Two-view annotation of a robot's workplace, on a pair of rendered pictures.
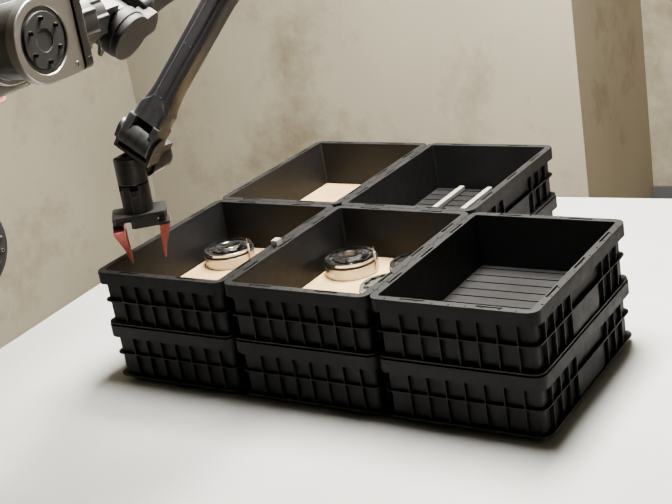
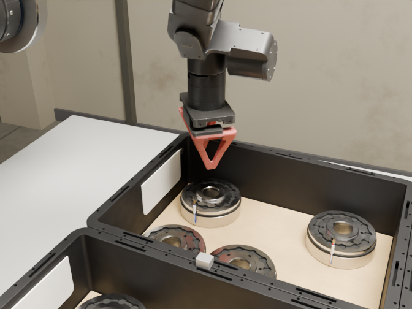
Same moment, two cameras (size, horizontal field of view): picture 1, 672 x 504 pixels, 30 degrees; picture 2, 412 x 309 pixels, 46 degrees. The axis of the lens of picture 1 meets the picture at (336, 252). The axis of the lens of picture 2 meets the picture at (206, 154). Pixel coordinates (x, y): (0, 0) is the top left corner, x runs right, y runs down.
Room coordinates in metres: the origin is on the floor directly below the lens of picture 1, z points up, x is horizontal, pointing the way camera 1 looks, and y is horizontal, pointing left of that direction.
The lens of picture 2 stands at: (2.13, -0.32, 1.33)
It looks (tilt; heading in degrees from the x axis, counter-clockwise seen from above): 30 degrees down; 80
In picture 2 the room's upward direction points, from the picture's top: straight up
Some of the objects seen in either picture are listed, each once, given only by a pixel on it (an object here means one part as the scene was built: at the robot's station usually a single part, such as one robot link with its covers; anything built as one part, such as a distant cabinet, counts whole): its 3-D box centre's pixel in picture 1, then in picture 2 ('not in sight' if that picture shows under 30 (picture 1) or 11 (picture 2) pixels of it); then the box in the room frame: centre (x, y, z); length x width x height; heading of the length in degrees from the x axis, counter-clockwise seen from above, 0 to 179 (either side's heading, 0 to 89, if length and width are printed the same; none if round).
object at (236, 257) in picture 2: not in sight; (238, 267); (2.26, 0.16, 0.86); 0.05 x 0.05 x 0.01
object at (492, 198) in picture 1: (449, 179); not in sight; (2.46, -0.26, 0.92); 0.40 x 0.30 x 0.02; 145
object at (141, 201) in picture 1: (137, 200); (206, 92); (2.25, 0.35, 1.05); 0.10 x 0.07 x 0.07; 95
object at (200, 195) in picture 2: not in sight; (210, 193); (2.26, 0.35, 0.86); 0.05 x 0.05 x 0.01
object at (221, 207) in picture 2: not in sight; (210, 195); (2.26, 0.35, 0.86); 0.10 x 0.10 x 0.01
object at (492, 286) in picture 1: (504, 291); not in sight; (1.96, -0.27, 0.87); 0.40 x 0.30 x 0.11; 145
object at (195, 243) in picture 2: not in sight; (170, 246); (2.17, 0.23, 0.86); 0.10 x 0.10 x 0.01
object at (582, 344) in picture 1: (511, 347); not in sight; (1.96, -0.27, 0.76); 0.40 x 0.30 x 0.12; 145
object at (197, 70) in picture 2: (132, 168); (210, 53); (2.25, 0.35, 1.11); 0.07 x 0.06 x 0.07; 149
